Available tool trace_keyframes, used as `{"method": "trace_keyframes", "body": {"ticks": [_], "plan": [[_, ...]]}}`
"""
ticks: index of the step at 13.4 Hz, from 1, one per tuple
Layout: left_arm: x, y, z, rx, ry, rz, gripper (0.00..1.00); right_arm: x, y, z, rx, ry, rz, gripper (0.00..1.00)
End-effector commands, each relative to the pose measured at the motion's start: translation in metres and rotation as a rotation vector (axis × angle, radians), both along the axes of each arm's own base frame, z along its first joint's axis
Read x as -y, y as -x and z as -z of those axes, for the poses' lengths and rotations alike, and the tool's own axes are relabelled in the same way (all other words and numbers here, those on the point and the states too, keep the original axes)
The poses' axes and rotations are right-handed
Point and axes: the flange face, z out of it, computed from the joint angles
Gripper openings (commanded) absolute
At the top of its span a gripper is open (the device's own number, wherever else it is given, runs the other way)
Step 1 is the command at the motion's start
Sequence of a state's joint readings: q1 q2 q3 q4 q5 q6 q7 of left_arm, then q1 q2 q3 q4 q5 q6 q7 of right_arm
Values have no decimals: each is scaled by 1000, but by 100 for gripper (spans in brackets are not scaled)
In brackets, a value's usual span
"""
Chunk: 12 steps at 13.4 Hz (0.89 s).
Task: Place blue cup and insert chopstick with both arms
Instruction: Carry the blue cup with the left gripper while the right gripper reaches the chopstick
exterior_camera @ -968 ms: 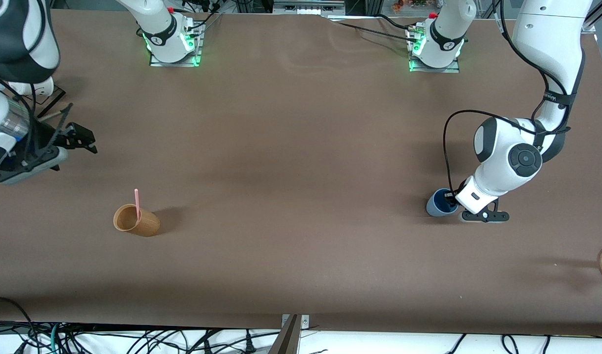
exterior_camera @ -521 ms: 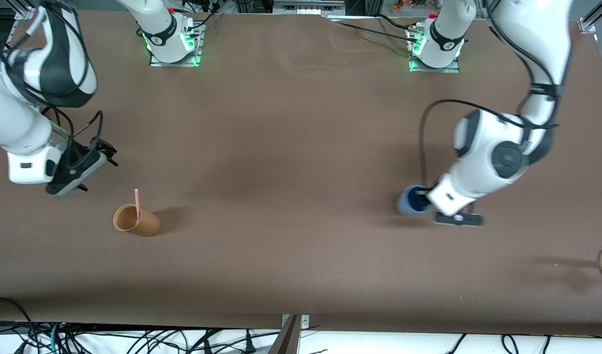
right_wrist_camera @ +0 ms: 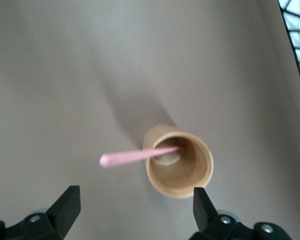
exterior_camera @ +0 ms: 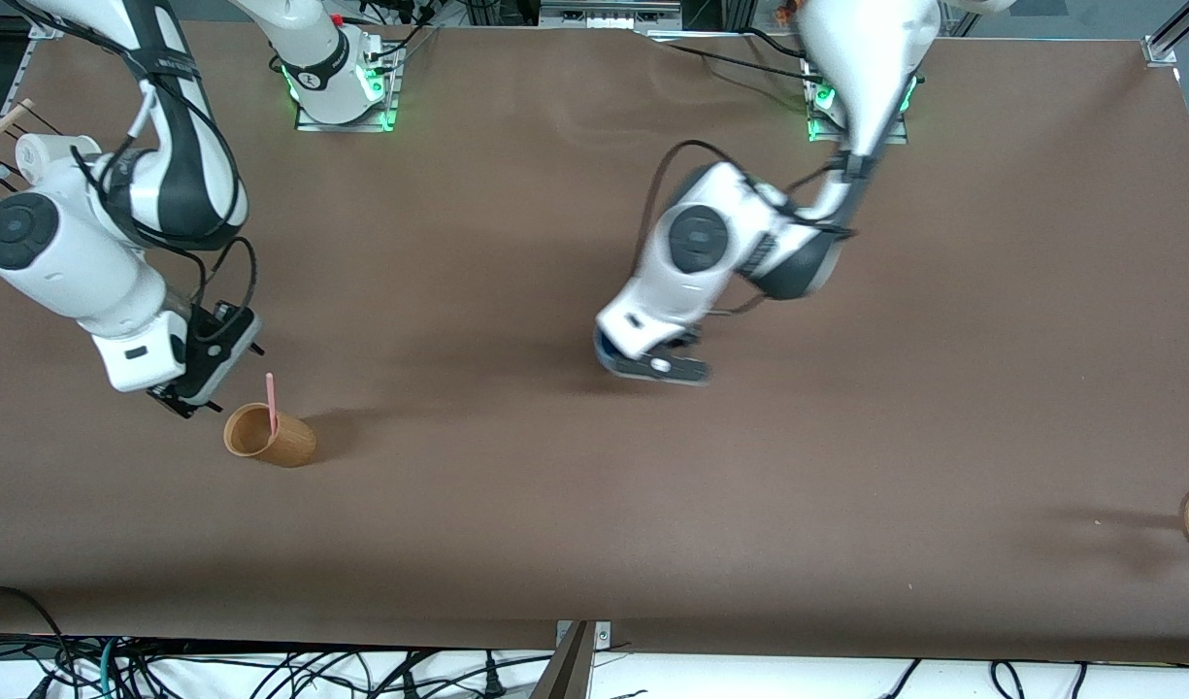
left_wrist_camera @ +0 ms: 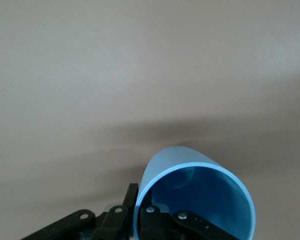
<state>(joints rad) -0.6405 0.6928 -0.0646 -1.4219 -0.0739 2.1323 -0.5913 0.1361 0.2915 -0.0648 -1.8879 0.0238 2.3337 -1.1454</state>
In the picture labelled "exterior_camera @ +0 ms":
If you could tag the silver metal box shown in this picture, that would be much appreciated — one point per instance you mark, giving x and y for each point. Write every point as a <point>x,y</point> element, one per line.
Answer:
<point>609,14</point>

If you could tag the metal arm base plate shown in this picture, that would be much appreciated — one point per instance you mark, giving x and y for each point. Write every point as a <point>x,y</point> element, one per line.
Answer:
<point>820,121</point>
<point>392,92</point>

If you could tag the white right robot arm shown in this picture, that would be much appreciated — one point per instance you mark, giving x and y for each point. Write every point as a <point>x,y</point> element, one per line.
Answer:
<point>70,272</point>

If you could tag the white cup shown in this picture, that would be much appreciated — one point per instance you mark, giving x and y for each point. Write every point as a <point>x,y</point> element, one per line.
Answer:
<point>46,150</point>

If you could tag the brown bamboo cup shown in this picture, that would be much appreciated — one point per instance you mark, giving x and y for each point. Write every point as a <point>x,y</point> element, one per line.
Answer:
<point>283,445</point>

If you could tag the small metal table bracket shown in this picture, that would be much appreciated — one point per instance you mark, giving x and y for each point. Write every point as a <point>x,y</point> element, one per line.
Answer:
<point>604,634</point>

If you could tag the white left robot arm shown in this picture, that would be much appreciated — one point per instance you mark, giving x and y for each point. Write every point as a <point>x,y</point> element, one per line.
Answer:
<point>696,243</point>

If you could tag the pink chopstick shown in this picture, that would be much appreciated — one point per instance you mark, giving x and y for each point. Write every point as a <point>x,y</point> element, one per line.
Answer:
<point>272,398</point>

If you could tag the aluminium frame profile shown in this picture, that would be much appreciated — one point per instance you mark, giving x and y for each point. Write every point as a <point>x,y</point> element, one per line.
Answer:
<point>46,27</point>
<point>1172,39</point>

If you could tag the dark metal beam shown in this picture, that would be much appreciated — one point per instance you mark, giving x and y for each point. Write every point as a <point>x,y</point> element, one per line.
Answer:
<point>567,675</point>

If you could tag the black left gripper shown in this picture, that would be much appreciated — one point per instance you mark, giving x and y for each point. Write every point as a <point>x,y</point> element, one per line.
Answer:
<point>689,337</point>

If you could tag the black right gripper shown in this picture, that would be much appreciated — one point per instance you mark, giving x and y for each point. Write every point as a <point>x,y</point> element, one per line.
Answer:
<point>214,351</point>

